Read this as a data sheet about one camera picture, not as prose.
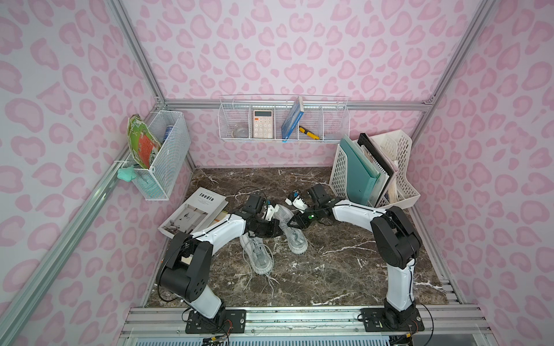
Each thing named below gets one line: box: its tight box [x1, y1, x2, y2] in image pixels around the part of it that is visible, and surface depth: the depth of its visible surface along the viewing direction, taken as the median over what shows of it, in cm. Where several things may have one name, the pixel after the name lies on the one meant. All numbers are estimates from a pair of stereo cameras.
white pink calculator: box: [253, 109, 274, 139], surface depth 97 cm
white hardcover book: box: [157, 186, 229, 240], surface depth 99 cm
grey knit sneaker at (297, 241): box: [274, 203, 309, 255], surface depth 90 cm
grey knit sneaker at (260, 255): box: [239, 233, 275, 276], surface depth 85 cm
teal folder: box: [340, 134, 381, 206], surface depth 81 cm
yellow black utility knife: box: [298, 125, 321, 140], surface depth 100 cm
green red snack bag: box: [126, 113, 161, 169], surface depth 75 cm
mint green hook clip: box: [116, 165, 137, 183], surface depth 63 cm
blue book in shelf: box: [281, 95, 304, 143], surface depth 90 cm
